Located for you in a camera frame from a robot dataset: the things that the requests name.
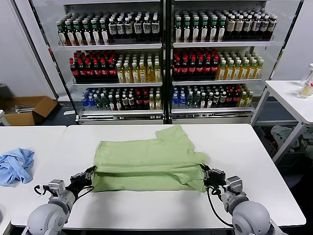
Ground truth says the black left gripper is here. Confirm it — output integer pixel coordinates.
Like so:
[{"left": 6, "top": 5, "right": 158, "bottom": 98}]
[{"left": 65, "top": 165, "right": 97, "bottom": 196}]

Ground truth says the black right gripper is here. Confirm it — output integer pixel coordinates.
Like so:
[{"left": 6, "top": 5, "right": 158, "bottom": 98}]
[{"left": 200, "top": 164, "right": 227, "bottom": 188}]

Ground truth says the light green t-shirt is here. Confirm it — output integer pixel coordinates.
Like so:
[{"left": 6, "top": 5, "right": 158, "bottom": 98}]
[{"left": 91, "top": 124, "right": 210, "bottom": 194}]

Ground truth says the glass door beverage cooler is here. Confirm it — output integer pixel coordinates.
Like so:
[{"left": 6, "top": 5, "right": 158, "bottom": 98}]
[
  {"left": 166, "top": 0, "right": 305, "bottom": 125},
  {"left": 14, "top": 0, "right": 169, "bottom": 125}
]

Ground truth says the white metal cooler shelf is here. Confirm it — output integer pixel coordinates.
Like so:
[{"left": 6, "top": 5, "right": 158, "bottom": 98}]
[
  {"left": 172, "top": 78, "right": 263, "bottom": 86},
  {"left": 58, "top": 43, "right": 163, "bottom": 51},
  {"left": 171, "top": 106, "right": 253, "bottom": 114},
  {"left": 79, "top": 109, "right": 164, "bottom": 116},
  {"left": 72, "top": 82, "right": 163, "bottom": 87},
  {"left": 173, "top": 41, "right": 275, "bottom": 48}
]

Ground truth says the dark plastic laundry crate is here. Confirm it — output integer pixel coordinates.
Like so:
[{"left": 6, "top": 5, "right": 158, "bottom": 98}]
[{"left": 254, "top": 126, "right": 313, "bottom": 168}]

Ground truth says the crumpled light blue garment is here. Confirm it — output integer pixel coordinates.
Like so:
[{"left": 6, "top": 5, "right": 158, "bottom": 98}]
[{"left": 0, "top": 147, "right": 36, "bottom": 187}]

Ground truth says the open brown cardboard box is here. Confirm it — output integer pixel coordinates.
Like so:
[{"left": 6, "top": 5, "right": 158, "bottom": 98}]
[{"left": 0, "top": 95, "right": 59, "bottom": 126}]

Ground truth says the crumpled white garment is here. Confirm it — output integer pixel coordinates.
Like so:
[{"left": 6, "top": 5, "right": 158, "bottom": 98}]
[{"left": 270, "top": 125, "right": 301, "bottom": 149}]

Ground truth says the bundle of metal rods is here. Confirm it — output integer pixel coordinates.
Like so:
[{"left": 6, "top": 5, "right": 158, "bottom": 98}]
[{"left": 15, "top": 104, "right": 34, "bottom": 114}]

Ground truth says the white stool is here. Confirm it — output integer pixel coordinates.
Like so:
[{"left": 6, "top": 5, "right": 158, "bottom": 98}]
[{"left": 0, "top": 110, "right": 11, "bottom": 126}]

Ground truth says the crumpled grey green garment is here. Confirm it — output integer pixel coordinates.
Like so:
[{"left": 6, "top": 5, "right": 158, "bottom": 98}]
[{"left": 297, "top": 132, "right": 313, "bottom": 150}]

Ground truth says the white side table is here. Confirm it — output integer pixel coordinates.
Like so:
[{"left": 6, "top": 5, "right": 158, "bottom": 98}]
[{"left": 250, "top": 80, "right": 313, "bottom": 165}]

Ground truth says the dark grey box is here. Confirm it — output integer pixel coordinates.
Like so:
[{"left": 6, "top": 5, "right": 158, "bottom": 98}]
[{"left": 0, "top": 83, "right": 12, "bottom": 98}]

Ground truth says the clear glass bottle white cap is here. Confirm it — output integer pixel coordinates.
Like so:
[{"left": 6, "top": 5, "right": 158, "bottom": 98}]
[{"left": 297, "top": 63, "right": 313, "bottom": 99}]

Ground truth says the white cap dark drink bottle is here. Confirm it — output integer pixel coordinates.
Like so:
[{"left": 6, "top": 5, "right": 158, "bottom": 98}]
[
  {"left": 125, "top": 17, "right": 134, "bottom": 40},
  {"left": 268, "top": 15, "right": 278, "bottom": 39},
  {"left": 151, "top": 15, "right": 161, "bottom": 39},
  {"left": 143, "top": 16, "right": 152, "bottom": 39},
  {"left": 108, "top": 17, "right": 118, "bottom": 40},
  {"left": 134, "top": 16, "right": 143, "bottom": 40},
  {"left": 252, "top": 15, "right": 261, "bottom": 39},
  {"left": 116, "top": 17, "right": 126, "bottom": 40},
  {"left": 260, "top": 15, "right": 269, "bottom": 39},
  {"left": 243, "top": 15, "right": 253, "bottom": 39}
]

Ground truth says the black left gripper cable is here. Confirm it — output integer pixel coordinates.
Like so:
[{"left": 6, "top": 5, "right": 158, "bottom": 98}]
[{"left": 72, "top": 185, "right": 95, "bottom": 205}]

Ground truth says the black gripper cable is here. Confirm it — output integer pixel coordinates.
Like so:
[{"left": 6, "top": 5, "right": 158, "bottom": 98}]
[
  {"left": 206, "top": 186, "right": 233, "bottom": 227},
  {"left": 72, "top": 185, "right": 95, "bottom": 205}
]

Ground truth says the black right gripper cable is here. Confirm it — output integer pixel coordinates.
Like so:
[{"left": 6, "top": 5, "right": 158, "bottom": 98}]
[{"left": 206, "top": 186, "right": 233, "bottom": 227}]

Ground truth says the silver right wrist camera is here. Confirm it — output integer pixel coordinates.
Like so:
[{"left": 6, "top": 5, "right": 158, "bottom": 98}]
[{"left": 225, "top": 175, "right": 244, "bottom": 196}]

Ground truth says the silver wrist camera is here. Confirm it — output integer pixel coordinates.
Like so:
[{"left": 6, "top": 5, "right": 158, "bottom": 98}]
[
  {"left": 225, "top": 175, "right": 244, "bottom": 196},
  {"left": 47, "top": 179, "right": 66, "bottom": 196}
]

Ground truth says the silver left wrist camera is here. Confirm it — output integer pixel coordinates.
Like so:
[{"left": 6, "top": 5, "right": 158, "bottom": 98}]
[{"left": 47, "top": 179, "right": 66, "bottom": 196}]

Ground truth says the thin black looped camera cable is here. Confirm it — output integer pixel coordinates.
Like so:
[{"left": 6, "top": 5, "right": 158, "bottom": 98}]
[{"left": 33, "top": 185, "right": 49, "bottom": 196}]

